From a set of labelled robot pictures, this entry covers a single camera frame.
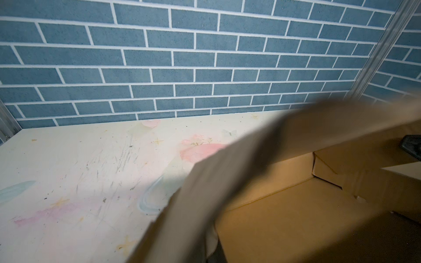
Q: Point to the brown cardboard box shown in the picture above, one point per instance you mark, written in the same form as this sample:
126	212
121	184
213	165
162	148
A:
324	184

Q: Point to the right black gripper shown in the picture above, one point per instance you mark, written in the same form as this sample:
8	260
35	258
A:
411	144

